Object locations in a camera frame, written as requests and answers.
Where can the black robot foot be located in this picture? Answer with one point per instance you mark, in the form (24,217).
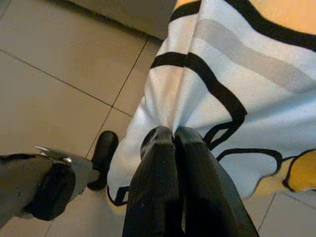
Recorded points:
(105,153)

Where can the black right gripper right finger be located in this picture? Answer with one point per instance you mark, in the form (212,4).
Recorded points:
(209,187)

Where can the orange duck print blanket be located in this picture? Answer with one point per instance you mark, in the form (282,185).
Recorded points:
(234,74)

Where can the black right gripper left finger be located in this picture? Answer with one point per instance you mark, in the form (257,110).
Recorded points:
(153,187)

